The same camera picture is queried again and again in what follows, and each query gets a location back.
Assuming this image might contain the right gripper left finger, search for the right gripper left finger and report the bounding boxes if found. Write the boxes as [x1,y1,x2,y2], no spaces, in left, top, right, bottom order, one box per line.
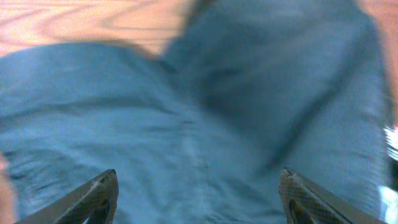
[16,169,119,224]

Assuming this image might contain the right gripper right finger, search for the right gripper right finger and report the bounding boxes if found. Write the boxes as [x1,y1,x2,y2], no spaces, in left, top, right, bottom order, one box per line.
[279,168,384,224]

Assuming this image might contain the dark blue garment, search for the dark blue garment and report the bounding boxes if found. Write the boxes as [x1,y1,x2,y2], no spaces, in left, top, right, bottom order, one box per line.
[1,0,392,223]

